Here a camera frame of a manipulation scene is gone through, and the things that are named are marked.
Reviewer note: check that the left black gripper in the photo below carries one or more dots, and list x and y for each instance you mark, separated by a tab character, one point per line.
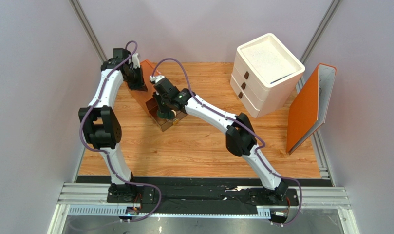
140	86

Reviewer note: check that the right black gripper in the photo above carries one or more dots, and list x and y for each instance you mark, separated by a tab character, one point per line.
166	110

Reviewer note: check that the orange drawer box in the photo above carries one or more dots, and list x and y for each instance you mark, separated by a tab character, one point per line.
144	95

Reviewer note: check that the clear bottom drawer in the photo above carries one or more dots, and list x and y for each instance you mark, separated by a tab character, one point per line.
164	124

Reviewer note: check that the dark green round compact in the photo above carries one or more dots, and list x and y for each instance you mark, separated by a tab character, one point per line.
165	115

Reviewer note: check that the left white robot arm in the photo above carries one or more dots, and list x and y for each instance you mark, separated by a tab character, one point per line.
100	130

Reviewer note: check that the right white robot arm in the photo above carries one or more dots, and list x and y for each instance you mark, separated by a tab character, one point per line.
240	138

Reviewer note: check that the white three-drawer cabinet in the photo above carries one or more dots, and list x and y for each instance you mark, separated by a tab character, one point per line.
265	72

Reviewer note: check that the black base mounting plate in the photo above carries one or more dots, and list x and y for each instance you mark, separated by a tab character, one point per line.
199	196

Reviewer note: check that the orange binder folder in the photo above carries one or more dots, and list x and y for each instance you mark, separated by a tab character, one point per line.
309	109

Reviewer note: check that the aluminium frame rail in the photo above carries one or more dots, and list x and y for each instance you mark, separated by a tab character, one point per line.
90	199

